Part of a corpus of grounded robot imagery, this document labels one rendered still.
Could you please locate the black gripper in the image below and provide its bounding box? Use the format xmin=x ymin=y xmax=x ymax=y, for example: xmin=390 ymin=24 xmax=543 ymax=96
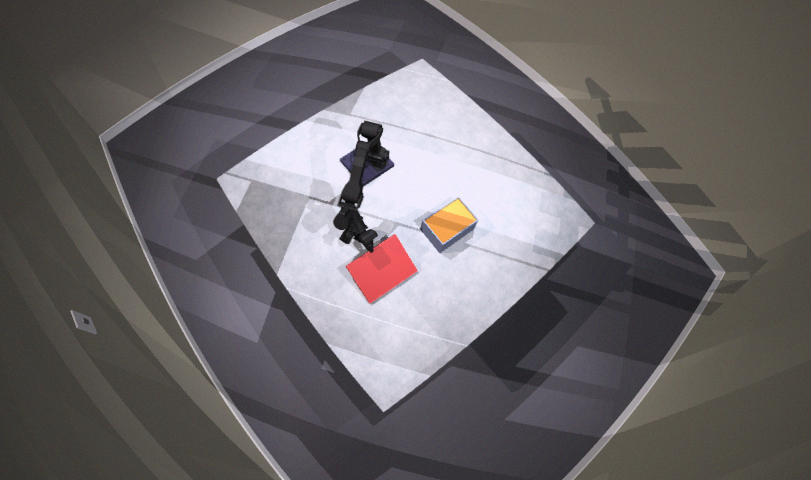
xmin=350 ymin=214 xmax=378 ymax=253

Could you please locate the red slab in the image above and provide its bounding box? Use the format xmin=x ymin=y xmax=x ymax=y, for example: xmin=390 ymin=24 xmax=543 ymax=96
xmin=346 ymin=234 xmax=418 ymax=304

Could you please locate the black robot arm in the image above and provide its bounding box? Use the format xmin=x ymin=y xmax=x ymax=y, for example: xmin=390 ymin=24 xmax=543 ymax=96
xmin=333 ymin=120 xmax=390 ymax=244

